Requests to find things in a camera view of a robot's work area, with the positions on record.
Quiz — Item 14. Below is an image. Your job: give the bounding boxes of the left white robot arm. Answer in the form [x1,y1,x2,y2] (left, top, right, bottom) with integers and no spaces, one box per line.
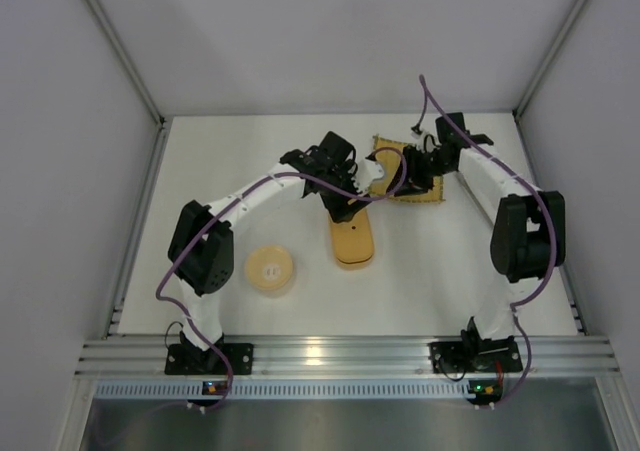
[168,131,385,352]

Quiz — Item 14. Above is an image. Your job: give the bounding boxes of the grey slotted cable duct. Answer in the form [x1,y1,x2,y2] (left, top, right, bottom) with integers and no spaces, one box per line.
[94,378,497,400]

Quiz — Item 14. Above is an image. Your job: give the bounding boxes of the metal tongs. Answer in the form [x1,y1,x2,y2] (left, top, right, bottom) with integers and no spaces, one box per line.
[457,172,496,224]

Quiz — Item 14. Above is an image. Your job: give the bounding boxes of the round tan lid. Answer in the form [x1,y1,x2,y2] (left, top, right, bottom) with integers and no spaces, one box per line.
[244,244,295,279]

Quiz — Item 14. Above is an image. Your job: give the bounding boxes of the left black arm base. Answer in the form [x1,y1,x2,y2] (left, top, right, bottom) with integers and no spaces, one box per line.
[164,342,254,376]

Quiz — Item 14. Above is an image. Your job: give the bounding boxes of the bamboo sushi mat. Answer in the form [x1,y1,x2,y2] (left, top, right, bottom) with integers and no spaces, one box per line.
[369,134,444,204]

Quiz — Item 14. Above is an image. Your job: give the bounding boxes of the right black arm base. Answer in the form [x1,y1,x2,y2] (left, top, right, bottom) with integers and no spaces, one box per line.
[428,340,524,376]

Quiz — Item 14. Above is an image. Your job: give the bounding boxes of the oblong tan lunch box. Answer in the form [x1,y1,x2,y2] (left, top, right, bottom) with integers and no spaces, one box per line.
[334,248,375,271]

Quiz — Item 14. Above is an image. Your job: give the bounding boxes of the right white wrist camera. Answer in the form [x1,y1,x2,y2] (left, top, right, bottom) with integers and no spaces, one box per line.
[411,125,437,149]

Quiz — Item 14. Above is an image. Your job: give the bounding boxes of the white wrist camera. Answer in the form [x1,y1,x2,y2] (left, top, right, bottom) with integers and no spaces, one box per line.
[411,125,437,149]
[352,154,386,195]

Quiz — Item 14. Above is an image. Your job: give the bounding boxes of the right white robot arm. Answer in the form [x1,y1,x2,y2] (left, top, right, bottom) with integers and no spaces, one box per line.
[393,113,566,372]

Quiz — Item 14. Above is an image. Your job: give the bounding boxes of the aluminium mounting rail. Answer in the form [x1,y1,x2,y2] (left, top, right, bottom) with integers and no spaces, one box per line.
[75,335,620,379]

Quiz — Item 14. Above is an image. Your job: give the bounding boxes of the oblong tan box lid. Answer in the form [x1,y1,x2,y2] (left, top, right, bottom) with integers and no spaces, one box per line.
[329,209,375,255]

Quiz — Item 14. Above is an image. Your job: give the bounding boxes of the round steel container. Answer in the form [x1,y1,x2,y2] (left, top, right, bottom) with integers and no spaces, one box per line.
[248,273,295,299]

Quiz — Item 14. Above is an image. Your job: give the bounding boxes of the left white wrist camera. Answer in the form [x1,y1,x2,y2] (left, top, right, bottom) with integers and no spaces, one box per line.
[352,154,386,195]

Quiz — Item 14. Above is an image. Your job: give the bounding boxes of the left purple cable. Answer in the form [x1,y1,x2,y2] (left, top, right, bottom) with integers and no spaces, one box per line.
[155,146,407,412]

